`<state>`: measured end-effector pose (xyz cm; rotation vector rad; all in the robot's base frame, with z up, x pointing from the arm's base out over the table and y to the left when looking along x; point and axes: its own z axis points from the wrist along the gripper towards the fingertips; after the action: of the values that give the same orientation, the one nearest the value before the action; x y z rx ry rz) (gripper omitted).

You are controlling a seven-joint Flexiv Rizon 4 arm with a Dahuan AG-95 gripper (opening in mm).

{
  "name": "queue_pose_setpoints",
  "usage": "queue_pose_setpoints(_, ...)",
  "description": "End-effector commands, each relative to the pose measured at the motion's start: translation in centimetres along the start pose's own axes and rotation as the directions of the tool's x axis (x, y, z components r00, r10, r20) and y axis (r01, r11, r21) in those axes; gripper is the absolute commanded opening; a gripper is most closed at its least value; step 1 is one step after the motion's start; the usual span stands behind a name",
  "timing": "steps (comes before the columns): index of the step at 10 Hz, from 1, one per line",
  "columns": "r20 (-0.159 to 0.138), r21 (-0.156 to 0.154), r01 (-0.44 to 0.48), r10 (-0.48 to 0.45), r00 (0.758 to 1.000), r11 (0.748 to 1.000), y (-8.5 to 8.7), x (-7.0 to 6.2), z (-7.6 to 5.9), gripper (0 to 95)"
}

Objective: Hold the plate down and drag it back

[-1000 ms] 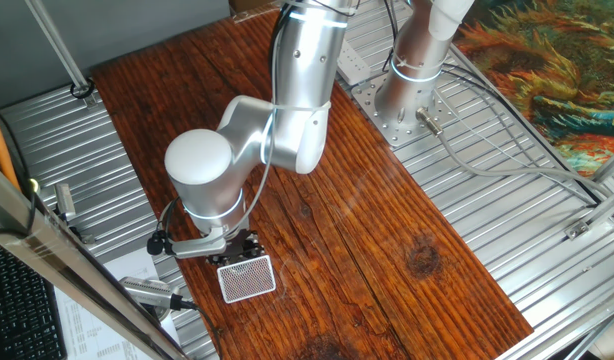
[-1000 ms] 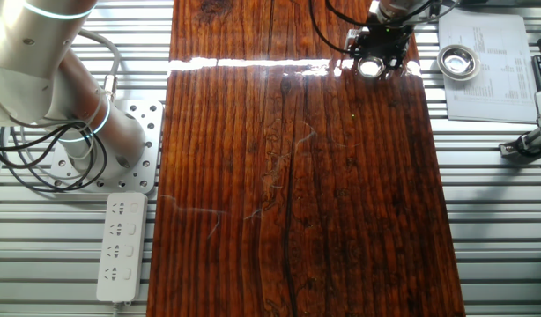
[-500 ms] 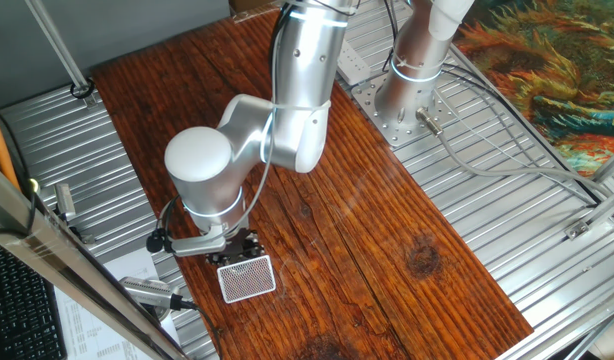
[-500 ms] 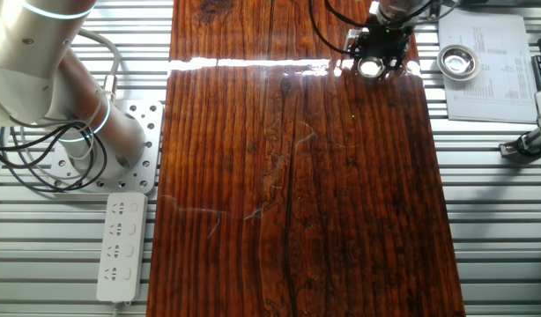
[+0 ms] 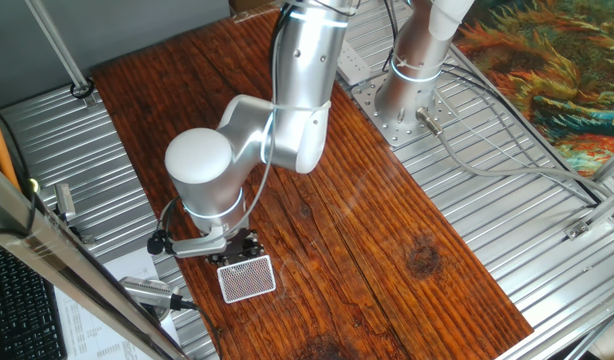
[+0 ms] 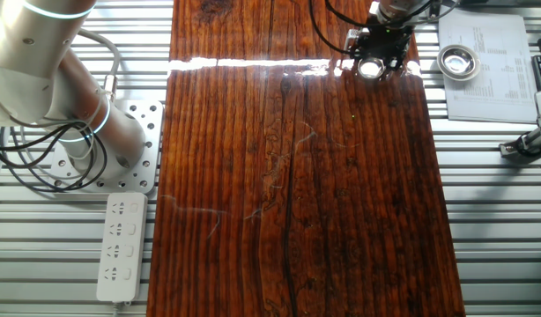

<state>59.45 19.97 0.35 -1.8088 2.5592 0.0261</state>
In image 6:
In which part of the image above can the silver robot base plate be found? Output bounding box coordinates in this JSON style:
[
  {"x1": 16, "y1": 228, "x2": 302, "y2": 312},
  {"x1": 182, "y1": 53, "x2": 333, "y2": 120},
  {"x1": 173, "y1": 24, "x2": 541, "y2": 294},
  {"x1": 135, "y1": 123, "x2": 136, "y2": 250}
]
[{"x1": 48, "y1": 99, "x2": 165, "y2": 195}]

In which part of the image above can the wood grain table mat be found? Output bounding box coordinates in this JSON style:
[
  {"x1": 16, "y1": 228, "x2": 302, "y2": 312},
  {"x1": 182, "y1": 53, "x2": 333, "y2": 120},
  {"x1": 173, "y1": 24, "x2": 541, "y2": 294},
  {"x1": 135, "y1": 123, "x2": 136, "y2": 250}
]
[{"x1": 145, "y1": 0, "x2": 466, "y2": 317}]

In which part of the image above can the black base cable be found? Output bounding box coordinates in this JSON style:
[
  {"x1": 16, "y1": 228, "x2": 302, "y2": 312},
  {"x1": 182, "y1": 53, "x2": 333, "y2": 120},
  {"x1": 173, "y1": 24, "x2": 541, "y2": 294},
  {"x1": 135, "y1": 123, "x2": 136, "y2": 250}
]
[
  {"x1": 0, "y1": 125, "x2": 96, "y2": 188},
  {"x1": 0, "y1": 122, "x2": 108, "y2": 194}
]

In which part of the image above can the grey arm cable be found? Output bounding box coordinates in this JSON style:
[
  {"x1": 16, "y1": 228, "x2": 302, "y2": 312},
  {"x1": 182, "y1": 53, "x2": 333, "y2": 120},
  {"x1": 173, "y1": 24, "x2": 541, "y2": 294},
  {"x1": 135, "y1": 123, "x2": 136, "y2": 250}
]
[{"x1": 409, "y1": 0, "x2": 462, "y2": 26}]

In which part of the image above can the white power strip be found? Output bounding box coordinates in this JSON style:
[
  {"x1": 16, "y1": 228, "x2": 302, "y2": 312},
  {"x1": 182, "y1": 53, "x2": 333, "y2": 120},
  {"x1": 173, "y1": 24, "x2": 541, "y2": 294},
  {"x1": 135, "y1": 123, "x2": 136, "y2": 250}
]
[{"x1": 96, "y1": 191, "x2": 149, "y2": 317}]

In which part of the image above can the printed paper sheet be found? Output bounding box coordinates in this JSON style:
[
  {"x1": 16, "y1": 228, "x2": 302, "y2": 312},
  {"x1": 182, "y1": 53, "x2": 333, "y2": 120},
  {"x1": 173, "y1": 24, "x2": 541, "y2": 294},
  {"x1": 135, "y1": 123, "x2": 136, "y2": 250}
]
[{"x1": 437, "y1": 9, "x2": 539, "y2": 124}]

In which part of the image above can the small metal bowl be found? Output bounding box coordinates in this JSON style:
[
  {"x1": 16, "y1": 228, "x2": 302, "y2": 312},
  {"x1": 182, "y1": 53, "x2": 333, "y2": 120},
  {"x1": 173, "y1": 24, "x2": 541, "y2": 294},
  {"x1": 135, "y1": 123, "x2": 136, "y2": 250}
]
[{"x1": 436, "y1": 43, "x2": 482, "y2": 83}]

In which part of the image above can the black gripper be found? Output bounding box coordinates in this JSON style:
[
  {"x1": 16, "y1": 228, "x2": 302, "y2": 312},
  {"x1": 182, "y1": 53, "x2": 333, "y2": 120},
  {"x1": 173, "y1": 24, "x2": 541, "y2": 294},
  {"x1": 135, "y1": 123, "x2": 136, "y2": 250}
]
[{"x1": 348, "y1": 26, "x2": 416, "y2": 73}]

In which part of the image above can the thin white cable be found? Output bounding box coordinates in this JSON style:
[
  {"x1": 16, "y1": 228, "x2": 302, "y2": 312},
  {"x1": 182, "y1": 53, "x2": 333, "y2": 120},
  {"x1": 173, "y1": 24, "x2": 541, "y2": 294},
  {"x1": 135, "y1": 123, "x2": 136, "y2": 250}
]
[{"x1": 17, "y1": 94, "x2": 100, "y2": 182}]

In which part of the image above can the grey cable with metal connector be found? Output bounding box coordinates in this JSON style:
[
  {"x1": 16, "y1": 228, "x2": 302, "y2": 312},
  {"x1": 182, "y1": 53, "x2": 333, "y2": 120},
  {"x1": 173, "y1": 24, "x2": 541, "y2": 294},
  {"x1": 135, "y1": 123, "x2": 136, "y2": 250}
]
[{"x1": 76, "y1": 28, "x2": 122, "y2": 105}]

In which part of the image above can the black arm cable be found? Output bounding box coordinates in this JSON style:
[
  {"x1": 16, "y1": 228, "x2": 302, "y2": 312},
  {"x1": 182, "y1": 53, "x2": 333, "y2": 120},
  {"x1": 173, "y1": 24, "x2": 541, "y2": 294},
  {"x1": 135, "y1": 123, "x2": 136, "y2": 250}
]
[{"x1": 308, "y1": 0, "x2": 434, "y2": 56}]

